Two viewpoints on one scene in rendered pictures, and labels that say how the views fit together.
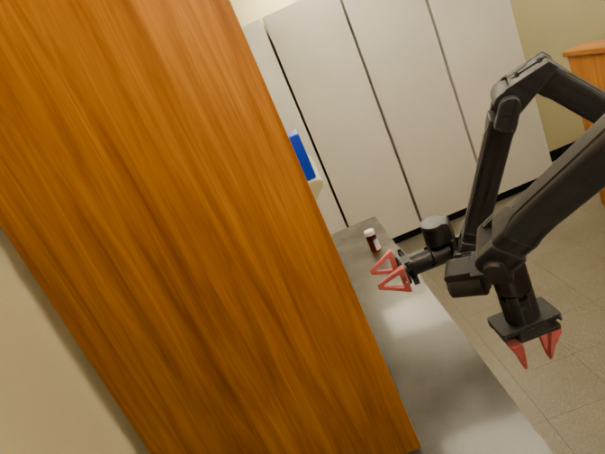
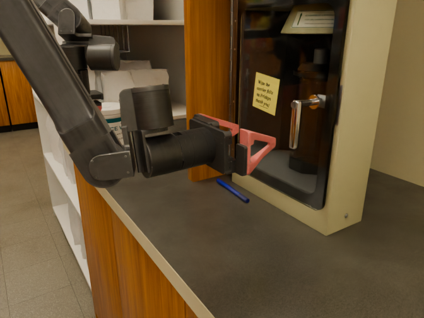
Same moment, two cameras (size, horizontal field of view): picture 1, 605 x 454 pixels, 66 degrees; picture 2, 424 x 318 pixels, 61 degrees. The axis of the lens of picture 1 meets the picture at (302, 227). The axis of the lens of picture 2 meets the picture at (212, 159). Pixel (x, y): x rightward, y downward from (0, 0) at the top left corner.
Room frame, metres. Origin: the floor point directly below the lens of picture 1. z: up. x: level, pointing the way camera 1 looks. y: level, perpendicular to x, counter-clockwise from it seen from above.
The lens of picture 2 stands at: (1.52, -0.52, 1.33)
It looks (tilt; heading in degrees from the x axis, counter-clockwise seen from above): 20 degrees down; 143
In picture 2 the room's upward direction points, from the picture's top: straight up
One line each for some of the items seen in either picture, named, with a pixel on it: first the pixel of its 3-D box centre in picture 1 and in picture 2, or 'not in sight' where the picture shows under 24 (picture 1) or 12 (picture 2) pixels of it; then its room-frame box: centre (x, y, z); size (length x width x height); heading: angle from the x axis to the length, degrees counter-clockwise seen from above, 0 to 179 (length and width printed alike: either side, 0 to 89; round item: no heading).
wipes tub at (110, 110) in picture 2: not in sight; (108, 127); (0.39, -0.11, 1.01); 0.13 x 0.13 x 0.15
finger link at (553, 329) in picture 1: (535, 338); not in sight; (0.68, -0.29, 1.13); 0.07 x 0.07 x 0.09; 86
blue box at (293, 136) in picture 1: (282, 162); not in sight; (0.92, -0.02, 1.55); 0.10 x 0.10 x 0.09; 86
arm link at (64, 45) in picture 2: (505, 276); (75, 57); (0.69, -0.27, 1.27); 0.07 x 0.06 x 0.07; 53
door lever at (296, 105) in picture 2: not in sight; (302, 122); (1.11, -0.01, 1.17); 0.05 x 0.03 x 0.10; 86
